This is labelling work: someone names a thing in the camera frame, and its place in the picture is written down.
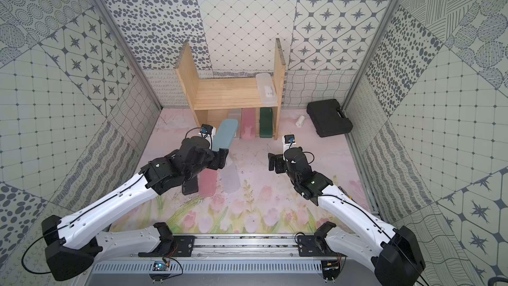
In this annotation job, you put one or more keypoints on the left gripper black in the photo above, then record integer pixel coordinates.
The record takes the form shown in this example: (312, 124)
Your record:
(216, 158)

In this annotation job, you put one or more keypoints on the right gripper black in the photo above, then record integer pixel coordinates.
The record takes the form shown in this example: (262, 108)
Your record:
(279, 159)

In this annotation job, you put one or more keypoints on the teal pencil case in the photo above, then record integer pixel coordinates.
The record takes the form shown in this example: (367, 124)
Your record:
(225, 134)

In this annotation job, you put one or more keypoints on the pink rounded pencil case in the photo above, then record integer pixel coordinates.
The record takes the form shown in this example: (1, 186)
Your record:
(207, 182)

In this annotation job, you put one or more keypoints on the clear rounded pencil case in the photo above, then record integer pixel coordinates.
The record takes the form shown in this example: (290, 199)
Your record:
(229, 177)

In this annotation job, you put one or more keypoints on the black rectangular pencil case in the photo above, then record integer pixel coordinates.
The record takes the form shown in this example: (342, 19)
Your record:
(190, 186)

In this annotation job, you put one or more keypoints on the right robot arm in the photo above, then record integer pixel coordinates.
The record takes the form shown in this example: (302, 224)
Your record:
(392, 254)

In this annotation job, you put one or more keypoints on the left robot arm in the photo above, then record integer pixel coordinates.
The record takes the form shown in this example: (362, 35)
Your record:
(75, 242)

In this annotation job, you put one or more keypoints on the dark green pencil case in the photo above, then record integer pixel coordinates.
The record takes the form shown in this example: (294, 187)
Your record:
(266, 122)

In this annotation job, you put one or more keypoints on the frosted rectangular pencil case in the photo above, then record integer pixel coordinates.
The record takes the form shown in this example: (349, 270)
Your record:
(235, 114)

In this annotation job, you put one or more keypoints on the pink pencil case lower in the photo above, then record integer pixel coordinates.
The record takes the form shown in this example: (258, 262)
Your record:
(248, 124)

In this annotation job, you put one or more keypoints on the wooden two-tier shelf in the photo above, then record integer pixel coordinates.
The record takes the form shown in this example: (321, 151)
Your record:
(211, 99)

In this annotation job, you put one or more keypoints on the clear pencil case right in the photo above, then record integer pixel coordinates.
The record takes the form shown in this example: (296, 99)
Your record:
(266, 89)

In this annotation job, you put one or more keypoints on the black plastic tool case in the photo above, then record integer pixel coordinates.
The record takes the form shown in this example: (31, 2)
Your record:
(329, 118)

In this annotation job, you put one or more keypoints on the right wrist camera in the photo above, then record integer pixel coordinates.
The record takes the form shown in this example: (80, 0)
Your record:
(288, 142)

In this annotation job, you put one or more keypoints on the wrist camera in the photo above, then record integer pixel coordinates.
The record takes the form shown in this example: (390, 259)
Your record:
(208, 132)
(288, 142)

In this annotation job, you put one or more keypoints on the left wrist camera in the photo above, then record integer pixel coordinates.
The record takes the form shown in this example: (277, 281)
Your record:
(208, 132)

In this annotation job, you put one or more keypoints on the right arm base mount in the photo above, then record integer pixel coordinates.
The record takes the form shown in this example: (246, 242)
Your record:
(323, 246)

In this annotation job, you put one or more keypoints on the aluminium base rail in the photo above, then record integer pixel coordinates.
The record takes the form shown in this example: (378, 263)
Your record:
(252, 254)

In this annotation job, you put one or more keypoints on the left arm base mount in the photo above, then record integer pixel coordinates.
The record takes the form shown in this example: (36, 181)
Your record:
(169, 245)

